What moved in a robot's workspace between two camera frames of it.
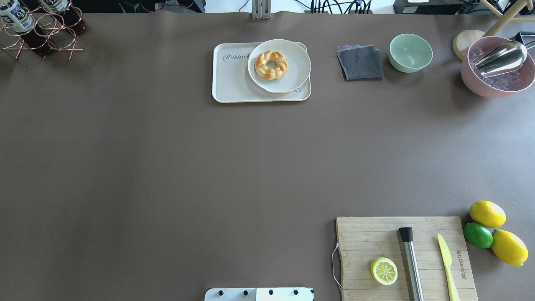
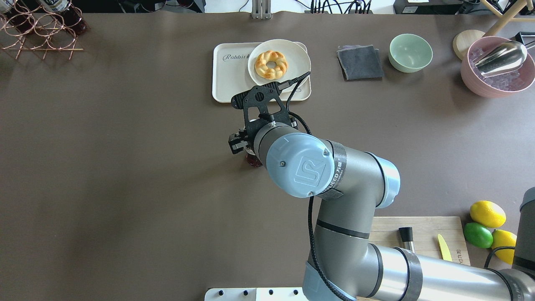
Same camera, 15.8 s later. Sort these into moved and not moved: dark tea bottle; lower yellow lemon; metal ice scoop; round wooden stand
Moved: dark tea bottle
Not moved: lower yellow lemon; metal ice scoop; round wooden stand
